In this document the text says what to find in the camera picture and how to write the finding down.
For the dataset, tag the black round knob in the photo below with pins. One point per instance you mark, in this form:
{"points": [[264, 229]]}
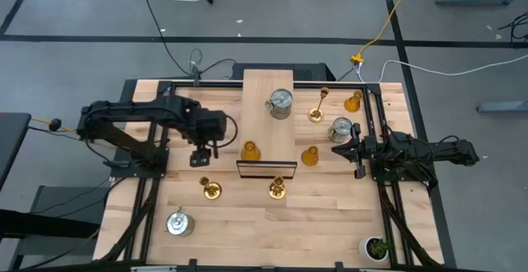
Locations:
{"points": [[55, 124]]}

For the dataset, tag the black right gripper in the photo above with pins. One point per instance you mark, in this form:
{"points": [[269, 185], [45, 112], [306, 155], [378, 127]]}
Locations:
{"points": [[359, 148]]}

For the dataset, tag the grey desk foot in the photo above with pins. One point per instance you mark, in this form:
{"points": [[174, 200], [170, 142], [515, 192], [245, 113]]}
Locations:
{"points": [[503, 107]]}

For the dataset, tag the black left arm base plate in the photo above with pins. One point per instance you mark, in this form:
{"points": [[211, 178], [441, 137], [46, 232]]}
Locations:
{"points": [[140, 174]]}

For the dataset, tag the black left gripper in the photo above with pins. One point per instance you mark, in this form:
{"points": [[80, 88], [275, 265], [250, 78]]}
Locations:
{"points": [[201, 157]]}

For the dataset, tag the small plant in white pot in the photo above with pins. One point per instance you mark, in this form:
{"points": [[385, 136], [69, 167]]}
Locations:
{"points": [[371, 245]]}

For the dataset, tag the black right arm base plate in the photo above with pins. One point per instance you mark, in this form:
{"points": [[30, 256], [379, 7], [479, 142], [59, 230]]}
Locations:
{"points": [[381, 176]]}

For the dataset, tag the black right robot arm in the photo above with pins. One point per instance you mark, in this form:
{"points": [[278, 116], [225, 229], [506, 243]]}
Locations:
{"points": [[433, 150]]}

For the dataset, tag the black table edge bracket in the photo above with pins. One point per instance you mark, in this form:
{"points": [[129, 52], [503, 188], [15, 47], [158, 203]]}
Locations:
{"points": [[339, 266], [192, 264]]}

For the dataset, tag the black rail bracket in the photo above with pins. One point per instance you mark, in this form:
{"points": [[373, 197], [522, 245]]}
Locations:
{"points": [[196, 78]]}

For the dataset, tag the wooden shelf riser black frame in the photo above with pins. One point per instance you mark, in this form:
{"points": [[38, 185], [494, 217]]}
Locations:
{"points": [[268, 140]]}

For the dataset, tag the black side desk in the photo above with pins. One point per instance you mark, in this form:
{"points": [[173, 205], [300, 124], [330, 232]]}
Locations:
{"points": [[12, 140]]}

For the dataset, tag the black table rail frame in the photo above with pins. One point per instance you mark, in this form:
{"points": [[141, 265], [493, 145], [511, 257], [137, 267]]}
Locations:
{"points": [[214, 84]]}

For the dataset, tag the amber ribbed glass candle holder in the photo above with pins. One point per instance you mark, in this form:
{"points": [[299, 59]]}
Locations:
{"points": [[309, 157], [352, 104], [250, 152]]}

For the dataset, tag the tall brass candlestick holder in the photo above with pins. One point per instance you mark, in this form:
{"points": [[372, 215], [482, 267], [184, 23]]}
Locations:
{"points": [[277, 193], [213, 190], [316, 116]]}

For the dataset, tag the silver tin can with tag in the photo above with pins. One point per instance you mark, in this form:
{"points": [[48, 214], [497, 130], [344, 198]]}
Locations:
{"points": [[281, 99], [340, 128], [179, 224]]}

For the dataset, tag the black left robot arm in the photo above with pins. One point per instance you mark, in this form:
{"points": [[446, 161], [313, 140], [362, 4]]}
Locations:
{"points": [[144, 109]]}

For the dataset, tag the black control box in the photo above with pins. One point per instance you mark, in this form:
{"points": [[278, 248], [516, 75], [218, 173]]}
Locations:
{"points": [[128, 95]]}

